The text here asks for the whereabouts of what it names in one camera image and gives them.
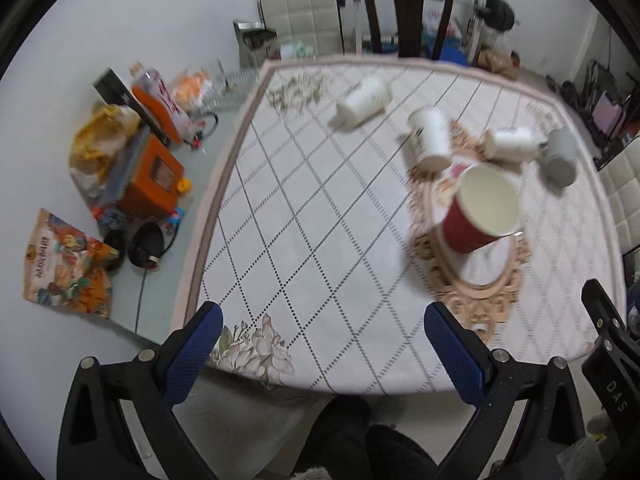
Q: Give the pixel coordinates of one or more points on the black barbell weight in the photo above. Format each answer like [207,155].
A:
[501,12]

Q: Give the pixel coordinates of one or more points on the white paper cup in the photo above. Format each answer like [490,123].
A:
[430,137]

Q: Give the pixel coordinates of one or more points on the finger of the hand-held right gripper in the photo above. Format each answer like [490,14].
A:
[605,312]

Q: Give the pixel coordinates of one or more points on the orange box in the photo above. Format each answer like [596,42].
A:
[150,176]

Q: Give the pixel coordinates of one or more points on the white mug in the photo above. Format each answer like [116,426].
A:
[515,144]

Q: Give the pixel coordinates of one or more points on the orange and white packet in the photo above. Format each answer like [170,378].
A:
[162,105]

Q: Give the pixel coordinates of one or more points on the small yellow toy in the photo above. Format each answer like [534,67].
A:
[184,186]

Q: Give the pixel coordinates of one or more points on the dark wooden chair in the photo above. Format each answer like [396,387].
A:
[407,15]

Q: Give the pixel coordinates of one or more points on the red paper cup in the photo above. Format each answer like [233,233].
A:
[481,215]

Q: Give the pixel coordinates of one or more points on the yellow plastic bag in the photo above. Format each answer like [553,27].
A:
[100,137]

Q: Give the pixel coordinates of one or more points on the clear bag of orange snacks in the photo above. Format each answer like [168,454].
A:
[192,87]

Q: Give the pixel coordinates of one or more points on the person's leg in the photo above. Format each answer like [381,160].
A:
[360,440]

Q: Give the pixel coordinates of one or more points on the black headphones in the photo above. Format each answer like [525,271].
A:
[146,246]

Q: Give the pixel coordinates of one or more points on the silver bin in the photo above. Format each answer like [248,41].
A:
[251,42]

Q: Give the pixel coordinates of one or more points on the diamond patterned tablecloth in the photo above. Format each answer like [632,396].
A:
[325,220]

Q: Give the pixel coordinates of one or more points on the grey mug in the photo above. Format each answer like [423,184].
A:
[560,156]

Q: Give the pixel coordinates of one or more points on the colourful snack packet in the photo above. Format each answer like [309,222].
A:
[65,270]

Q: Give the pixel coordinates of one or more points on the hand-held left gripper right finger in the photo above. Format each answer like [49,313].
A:
[452,355]

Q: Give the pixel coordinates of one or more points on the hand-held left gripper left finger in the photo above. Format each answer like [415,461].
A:
[194,357]

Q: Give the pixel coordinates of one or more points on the white plastic cup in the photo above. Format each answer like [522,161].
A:
[362,101]

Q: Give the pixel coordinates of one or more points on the white cushioned chair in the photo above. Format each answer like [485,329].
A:
[305,16]
[620,195]

